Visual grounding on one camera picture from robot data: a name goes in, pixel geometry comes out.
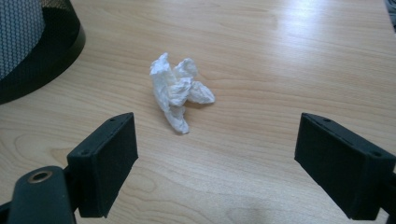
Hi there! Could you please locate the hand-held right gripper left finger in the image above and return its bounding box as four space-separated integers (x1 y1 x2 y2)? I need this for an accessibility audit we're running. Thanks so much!
66 112 139 218

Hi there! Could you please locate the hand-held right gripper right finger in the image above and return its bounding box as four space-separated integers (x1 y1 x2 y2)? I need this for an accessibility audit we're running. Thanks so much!
293 112 396 221

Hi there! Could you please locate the white tissue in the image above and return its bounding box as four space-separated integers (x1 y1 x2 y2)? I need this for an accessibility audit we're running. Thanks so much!
149 51 217 135

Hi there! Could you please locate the black mesh waste bin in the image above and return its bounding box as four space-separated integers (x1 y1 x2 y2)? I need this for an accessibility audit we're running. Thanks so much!
0 0 87 105

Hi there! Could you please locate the grey object at table edge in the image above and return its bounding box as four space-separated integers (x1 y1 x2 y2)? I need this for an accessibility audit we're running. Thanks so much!
385 0 396 23

